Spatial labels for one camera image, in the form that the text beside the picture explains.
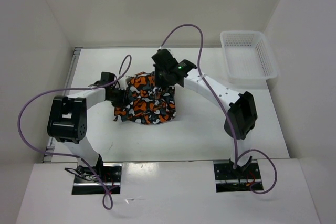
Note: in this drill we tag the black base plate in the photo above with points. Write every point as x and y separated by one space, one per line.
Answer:
228 180
86 183

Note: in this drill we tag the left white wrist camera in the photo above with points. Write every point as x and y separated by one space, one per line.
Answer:
123 83

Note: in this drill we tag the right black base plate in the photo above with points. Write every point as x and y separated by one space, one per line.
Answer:
228 180

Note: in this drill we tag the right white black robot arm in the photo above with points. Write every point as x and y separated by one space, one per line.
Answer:
239 108

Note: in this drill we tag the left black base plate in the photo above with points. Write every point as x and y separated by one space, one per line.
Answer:
86 183

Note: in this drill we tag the white plastic basket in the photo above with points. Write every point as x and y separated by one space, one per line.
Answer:
248 57

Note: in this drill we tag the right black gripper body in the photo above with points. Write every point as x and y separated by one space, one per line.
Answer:
160 80

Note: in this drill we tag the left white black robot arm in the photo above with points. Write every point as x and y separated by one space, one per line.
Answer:
67 122

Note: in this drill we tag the orange camouflage shorts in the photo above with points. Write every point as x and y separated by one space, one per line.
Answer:
148 104

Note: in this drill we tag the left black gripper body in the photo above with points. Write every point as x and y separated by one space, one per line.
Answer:
118 97

